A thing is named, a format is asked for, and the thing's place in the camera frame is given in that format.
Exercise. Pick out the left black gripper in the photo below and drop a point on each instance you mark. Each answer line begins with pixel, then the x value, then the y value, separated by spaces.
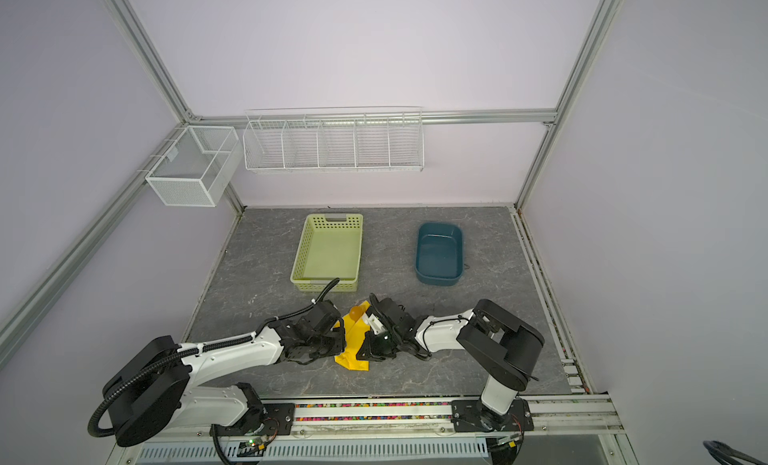
pixel 339 346

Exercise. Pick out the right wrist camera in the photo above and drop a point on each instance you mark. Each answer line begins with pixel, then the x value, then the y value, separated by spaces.
pixel 375 325

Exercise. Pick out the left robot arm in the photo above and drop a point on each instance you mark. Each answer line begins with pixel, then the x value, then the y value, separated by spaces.
pixel 166 385

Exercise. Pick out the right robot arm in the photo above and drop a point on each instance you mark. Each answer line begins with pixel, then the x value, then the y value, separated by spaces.
pixel 504 345

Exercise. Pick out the teal plastic tray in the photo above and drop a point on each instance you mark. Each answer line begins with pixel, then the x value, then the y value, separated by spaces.
pixel 439 254

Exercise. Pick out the yellow paper napkin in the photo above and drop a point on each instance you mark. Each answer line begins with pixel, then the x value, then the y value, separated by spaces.
pixel 355 329

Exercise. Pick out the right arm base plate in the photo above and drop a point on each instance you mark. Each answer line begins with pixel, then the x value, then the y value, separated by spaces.
pixel 472 416

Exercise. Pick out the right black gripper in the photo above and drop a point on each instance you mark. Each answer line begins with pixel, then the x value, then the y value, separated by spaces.
pixel 372 351

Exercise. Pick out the green plastic basket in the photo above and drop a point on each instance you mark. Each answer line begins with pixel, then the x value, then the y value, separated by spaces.
pixel 330 247

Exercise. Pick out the white vented cable duct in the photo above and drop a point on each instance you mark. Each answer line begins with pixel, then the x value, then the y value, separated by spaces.
pixel 314 451

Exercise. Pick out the white wire wall rack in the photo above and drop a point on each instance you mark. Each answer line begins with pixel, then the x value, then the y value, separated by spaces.
pixel 334 139

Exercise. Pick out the white mesh wall box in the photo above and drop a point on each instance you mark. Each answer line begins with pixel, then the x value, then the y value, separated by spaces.
pixel 197 167

